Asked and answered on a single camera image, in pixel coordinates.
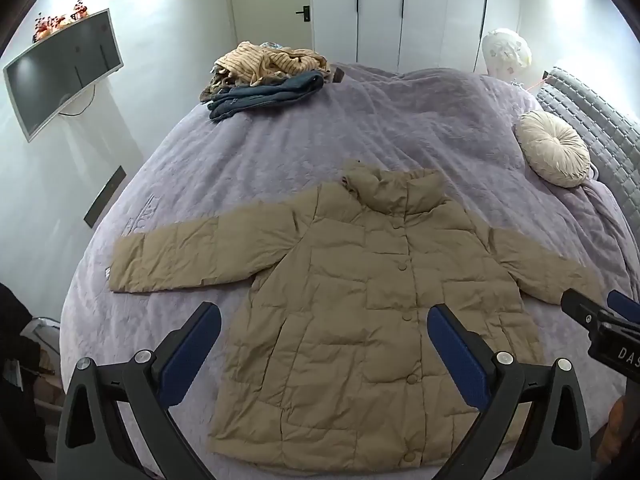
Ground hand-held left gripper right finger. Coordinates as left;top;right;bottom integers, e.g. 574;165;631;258
427;302;594;480

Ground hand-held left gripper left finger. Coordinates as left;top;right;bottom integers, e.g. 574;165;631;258
55;301;222;480

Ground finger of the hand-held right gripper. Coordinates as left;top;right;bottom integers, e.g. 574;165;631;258
606;289;640;322
560;288;603;332

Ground tan puffer jacket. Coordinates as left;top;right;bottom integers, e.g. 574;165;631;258
107;160;609;476

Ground person's right hand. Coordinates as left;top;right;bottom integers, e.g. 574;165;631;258
600;394;640;467

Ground round cream pleated cushion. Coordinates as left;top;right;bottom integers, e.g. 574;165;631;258
515;110;592;189

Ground dark hanging clothing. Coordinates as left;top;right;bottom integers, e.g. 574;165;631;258
0;282;55;463

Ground grey quilted headboard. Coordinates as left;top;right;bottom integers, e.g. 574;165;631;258
534;66;640;241

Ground purple plush blanket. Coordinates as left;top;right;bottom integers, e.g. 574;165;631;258
59;62;637;480

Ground dark blue folded jeans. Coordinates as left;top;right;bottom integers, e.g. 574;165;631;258
207;71;326;122

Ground beige striped garment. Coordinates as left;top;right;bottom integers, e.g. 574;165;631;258
214;41;327;87

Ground white wardrobe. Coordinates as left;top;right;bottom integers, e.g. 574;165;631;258
311;0;523;77

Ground red flower decoration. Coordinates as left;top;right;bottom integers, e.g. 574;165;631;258
33;0;91;41

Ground white door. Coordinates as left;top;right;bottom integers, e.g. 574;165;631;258
226;0;316;61

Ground dark wall panel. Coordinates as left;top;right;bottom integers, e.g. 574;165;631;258
83;165;126;229

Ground television cable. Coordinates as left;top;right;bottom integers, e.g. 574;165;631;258
57;82;97;117

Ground wall-mounted television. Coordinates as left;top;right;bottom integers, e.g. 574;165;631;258
3;8;124;143

